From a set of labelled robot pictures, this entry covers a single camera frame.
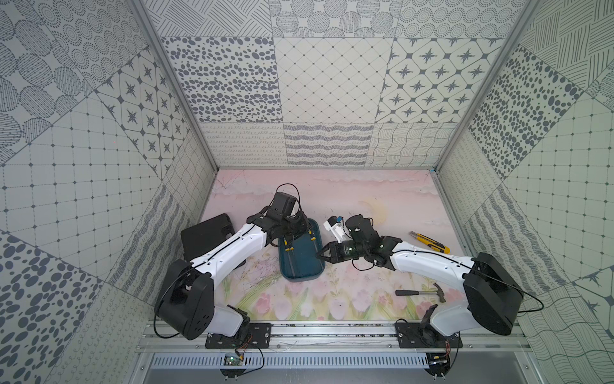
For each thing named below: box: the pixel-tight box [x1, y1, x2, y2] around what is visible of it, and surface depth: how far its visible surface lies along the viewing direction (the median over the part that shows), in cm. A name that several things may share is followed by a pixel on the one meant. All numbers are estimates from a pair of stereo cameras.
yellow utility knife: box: [409, 231, 451, 255], surface depth 96 cm
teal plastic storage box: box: [278, 219, 326, 282], surface depth 90 cm
